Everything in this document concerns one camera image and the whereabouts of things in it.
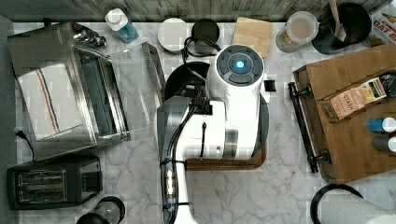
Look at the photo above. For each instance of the striped white folded towel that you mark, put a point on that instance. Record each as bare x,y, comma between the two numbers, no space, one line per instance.
50,100

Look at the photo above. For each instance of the black round canister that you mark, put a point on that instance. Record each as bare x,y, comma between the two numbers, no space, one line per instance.
204,29

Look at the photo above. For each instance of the cinnamon oat bites cereal box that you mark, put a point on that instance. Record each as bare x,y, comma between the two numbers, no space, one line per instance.
384,25

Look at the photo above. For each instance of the stash tea box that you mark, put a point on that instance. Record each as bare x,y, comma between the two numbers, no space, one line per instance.
353,100

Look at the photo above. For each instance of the grey shaker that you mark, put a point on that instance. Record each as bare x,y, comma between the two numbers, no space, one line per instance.
384,143

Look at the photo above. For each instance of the stainless steel toaster oven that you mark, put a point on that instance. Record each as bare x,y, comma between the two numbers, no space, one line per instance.
92,78

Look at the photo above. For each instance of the black utensil holder cup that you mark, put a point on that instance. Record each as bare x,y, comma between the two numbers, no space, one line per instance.
357,24

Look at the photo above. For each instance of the black drawer handle bar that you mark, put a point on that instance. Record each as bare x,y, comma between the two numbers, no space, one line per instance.
311,157

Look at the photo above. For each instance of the black two-slot toaster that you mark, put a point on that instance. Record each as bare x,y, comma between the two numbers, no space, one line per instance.
67,181

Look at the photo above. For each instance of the blue soap bottle white cap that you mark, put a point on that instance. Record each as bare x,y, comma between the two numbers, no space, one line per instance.
121,25

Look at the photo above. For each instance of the black paper towel holder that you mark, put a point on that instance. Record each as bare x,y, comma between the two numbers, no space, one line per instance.
317,197

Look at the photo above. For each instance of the teal canister wooden lid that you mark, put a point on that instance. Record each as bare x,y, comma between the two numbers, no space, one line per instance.
253,33

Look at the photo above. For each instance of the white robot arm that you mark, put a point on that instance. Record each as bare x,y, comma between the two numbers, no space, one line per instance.
225,120

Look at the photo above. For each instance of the wooden spoon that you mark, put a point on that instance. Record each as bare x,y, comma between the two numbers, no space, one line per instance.
339,30

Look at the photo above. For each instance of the white paper towel roll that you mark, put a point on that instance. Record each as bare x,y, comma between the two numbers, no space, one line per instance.
351,209

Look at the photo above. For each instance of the wooden drawer box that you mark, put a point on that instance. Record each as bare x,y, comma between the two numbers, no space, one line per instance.
347,141

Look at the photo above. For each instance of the wooden cutting board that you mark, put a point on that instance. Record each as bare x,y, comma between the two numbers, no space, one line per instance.
220,165

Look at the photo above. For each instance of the black pot with lid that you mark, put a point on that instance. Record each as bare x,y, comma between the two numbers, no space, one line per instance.
109,210

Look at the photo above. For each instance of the glass oven door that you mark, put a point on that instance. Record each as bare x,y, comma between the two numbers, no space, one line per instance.
140,80

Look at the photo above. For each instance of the blue shaker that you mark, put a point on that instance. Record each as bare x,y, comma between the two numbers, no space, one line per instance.
378,125

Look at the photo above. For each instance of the glass jar with white lid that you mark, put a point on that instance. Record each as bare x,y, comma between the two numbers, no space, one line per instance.
300,29

